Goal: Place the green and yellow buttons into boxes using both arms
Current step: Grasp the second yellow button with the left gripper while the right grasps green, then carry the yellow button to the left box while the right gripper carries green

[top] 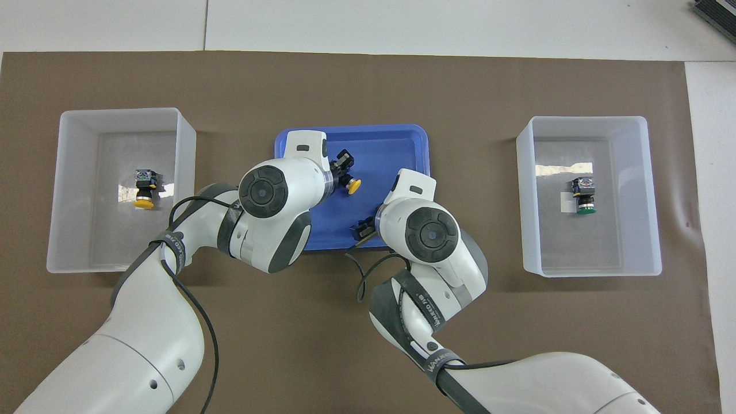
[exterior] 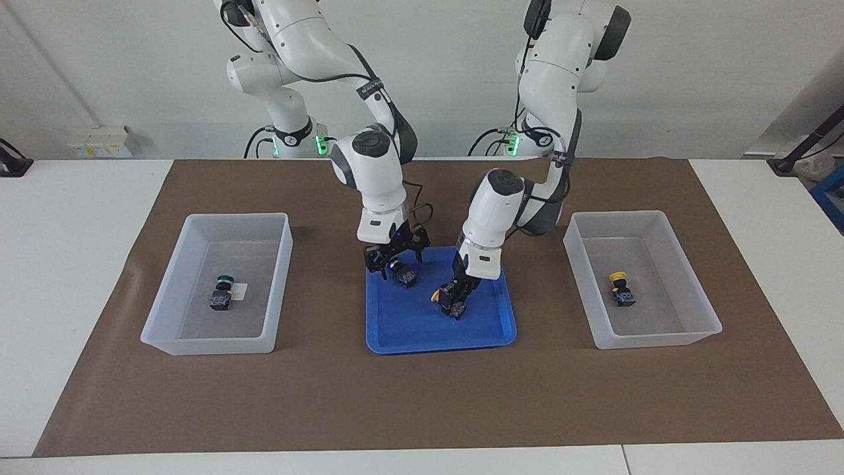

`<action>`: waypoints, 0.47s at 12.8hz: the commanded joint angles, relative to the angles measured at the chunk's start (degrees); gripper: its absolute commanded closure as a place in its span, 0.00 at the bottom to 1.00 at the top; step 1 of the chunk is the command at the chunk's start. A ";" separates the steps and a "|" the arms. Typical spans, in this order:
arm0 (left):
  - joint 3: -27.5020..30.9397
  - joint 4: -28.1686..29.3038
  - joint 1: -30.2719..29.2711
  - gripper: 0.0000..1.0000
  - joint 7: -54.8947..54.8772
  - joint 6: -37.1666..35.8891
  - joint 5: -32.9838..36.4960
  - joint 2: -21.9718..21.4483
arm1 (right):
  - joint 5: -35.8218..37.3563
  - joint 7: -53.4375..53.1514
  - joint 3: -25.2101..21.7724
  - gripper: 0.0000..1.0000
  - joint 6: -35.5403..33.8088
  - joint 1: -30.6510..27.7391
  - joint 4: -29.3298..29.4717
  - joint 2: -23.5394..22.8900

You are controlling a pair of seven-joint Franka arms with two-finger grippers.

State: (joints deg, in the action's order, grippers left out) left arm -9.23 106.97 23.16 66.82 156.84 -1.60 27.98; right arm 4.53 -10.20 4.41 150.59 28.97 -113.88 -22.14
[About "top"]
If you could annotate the dark ribbed device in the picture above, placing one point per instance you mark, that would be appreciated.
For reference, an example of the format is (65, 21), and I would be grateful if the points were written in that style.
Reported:
(719, 14)

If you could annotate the brown paper mat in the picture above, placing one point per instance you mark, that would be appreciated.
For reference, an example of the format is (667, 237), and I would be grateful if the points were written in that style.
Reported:
(287, 345)

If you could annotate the yellow push button switch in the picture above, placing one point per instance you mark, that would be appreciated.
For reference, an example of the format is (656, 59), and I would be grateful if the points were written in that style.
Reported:
(144, 187)
(355, 186)

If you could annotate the blue plastic tray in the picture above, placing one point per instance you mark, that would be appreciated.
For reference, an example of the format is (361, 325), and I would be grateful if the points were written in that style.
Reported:
(379, 155)

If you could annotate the small white label sticker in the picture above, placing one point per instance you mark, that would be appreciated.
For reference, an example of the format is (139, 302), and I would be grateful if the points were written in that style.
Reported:
(566, 204)

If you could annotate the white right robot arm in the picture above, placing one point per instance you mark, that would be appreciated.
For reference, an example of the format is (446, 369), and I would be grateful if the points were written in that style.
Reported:
(431, 236)

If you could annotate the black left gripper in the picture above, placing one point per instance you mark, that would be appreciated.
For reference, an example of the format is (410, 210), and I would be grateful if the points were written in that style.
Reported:
(336, 175)

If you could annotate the translucent white plastic box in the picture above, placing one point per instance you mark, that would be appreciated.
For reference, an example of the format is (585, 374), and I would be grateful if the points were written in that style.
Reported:
(586, 247)
(115, 241)

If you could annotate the green push button switch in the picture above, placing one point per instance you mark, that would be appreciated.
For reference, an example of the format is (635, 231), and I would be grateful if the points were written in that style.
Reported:
(585, 198)

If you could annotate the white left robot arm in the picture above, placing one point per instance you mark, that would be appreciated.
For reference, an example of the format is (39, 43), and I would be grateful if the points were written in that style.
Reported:
(276, 195)

